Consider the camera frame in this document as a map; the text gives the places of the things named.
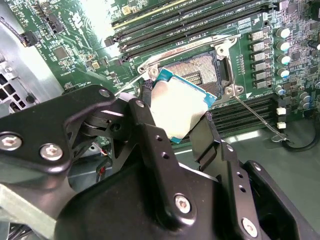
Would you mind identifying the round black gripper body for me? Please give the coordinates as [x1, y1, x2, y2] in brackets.
[55, 161, 240, 240]

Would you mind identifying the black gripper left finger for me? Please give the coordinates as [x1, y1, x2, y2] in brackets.
[0, 79, 194, 221]

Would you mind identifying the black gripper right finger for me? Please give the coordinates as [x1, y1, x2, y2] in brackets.
[189, 110, 320, 240]

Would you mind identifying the thin wire locking lever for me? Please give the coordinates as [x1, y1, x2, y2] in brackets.
[233, 94, 289, 145]
[113, 73, 147, 96]

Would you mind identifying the silver topped CPU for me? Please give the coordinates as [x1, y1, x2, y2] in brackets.
[149, 66, 218, 145]

